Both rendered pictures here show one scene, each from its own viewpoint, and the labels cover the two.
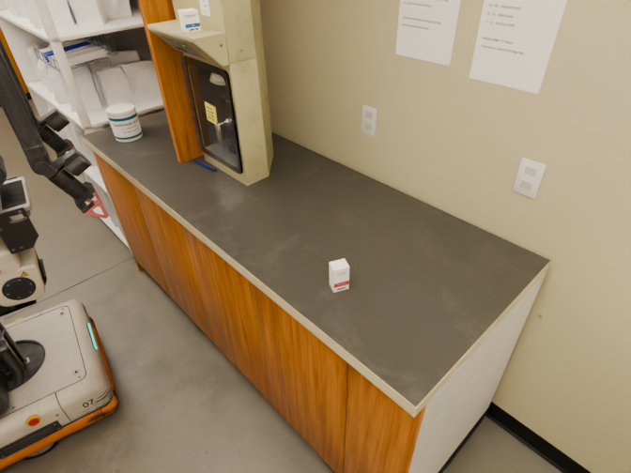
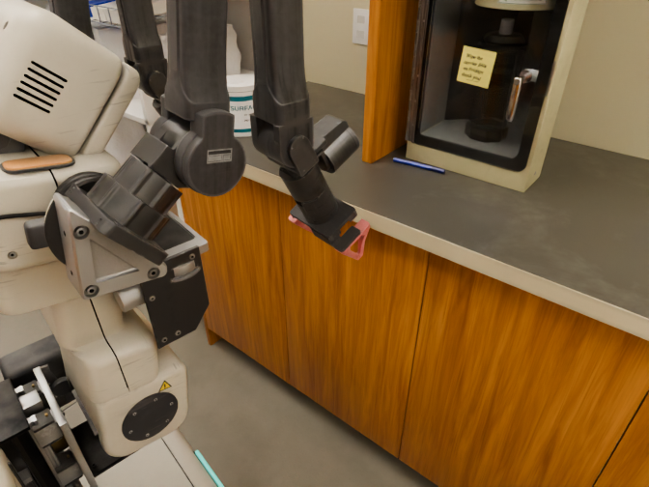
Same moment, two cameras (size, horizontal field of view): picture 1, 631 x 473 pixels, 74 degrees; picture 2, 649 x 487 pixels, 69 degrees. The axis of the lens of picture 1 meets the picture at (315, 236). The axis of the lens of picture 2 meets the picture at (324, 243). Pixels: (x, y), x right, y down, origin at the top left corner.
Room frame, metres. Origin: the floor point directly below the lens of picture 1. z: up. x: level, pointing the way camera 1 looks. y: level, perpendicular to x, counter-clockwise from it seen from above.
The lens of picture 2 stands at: (0.56, 0.88, 1.47)
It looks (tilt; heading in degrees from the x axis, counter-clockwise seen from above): 34 degrees down; 351
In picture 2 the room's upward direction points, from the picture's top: straight up
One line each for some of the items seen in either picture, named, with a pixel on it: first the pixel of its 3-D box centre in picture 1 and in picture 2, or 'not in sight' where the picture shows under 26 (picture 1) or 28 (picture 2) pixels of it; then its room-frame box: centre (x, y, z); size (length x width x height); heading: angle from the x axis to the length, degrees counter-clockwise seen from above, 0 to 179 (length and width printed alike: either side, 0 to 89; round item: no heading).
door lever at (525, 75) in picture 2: (223, 132); (517, 96); (1.47, 0.33, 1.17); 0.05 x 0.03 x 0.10; 132
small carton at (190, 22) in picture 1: (189, 20); not in sight; (1.50, 0.39, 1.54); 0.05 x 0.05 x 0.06; 31
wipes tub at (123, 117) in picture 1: (124, 122); (240, 104); (1.97, 0.91, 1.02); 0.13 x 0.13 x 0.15
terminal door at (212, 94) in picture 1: (212, 116); (476, 71); (1.57, 0.38, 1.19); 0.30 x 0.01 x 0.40; 42
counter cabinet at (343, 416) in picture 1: (272, 269); (497, 331); (1.49, 0.21, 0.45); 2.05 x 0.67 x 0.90; 42
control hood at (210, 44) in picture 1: (187, 44); not in sight; (1.54, 0.42, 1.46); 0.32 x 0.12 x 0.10; 42
